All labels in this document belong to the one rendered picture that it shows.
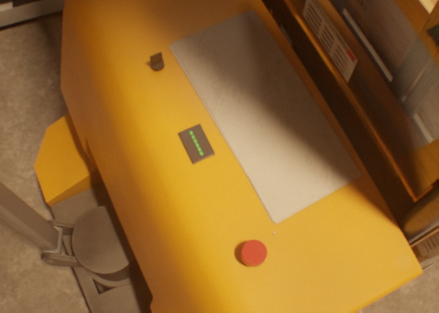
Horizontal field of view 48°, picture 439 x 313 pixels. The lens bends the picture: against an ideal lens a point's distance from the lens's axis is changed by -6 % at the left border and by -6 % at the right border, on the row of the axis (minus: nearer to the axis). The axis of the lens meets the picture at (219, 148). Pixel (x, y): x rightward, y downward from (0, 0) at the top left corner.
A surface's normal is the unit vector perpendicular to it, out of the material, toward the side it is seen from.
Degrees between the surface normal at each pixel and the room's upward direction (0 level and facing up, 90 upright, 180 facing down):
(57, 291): 0
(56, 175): 22
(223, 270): 14
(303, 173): 0
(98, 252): 0
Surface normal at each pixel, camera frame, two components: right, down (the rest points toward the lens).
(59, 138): -0.33, -0.21
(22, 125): 0.01, -0.38
